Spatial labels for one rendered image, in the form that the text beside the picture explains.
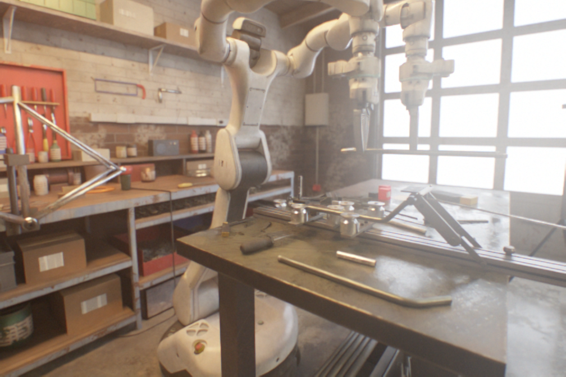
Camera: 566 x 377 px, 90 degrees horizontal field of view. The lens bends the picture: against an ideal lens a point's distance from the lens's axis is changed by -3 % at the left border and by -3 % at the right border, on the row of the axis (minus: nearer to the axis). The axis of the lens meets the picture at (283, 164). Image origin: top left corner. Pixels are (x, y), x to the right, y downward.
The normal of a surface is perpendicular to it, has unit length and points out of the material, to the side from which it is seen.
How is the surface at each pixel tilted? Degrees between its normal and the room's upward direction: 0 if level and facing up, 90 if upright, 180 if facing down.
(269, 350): 55
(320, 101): 90
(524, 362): 0
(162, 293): 90
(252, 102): 108
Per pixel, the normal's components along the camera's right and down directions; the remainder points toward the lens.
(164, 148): 0.79, 0.06
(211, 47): 0.22, 0.92
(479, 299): 0.00, -1.00
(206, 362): 0.00, -0.54
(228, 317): -0.62, 0.08
